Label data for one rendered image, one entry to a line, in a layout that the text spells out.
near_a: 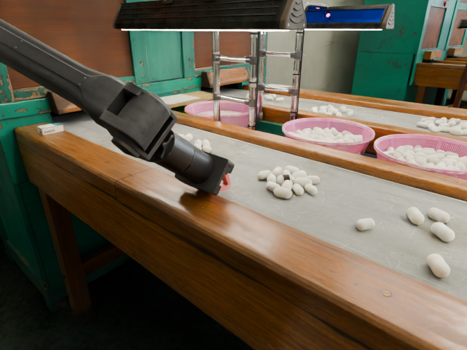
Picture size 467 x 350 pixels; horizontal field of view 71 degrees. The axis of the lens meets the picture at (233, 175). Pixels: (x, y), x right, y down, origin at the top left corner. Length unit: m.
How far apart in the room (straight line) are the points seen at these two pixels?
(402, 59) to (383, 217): 2.85
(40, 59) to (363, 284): 0.51
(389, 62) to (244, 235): 3.08
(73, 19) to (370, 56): 2.79
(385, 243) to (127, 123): 0.42
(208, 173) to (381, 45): 3.04
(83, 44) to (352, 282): 1.12
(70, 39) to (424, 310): 1.19
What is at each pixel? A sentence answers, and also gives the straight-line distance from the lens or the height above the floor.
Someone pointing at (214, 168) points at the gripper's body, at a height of 0.82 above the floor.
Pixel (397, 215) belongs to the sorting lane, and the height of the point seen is 0.74.
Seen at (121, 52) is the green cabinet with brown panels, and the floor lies 0.96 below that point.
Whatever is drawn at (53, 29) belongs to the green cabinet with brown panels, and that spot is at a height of 1.04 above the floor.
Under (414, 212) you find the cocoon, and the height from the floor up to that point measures 0.76.
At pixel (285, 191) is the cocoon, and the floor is 0.76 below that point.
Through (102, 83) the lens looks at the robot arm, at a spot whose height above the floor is 0.97.
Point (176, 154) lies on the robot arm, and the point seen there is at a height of 0.87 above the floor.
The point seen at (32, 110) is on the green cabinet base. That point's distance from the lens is 1.23.
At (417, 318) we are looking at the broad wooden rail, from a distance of 0.42.
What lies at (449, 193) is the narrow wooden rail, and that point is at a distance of 0.77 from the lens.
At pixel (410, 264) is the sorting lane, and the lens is 0.54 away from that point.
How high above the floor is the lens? 1.04
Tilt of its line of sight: 24 degrees down
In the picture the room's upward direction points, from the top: straight up
